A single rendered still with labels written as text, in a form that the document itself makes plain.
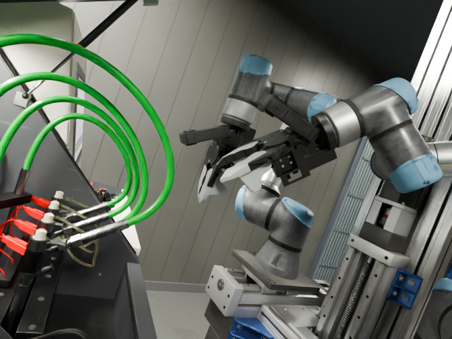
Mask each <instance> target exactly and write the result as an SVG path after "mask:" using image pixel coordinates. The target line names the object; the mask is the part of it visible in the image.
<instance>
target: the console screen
mask: <svg viewBox="0 0 452 339"><path fill-rule="evenodd" d="M76 79H78V80H80V81H82V82H84V83H85V73H84V72H83V70H82V68H81V67H80V65H79V63H78V62H77V68H76ZM75 97H76V98H81V99H83V100H85V92H84V91H83V90H81V89H78V88H75ZM74 113H80V114H84V107H83V106H80V105H78V104H75V111H74ZM82 140H83V120H80V119H74V127H73V154H72V157H73V159H74V160H75V162H76V163H77V164H78V162H79V159H80V157H81V153H82Z"/></svg>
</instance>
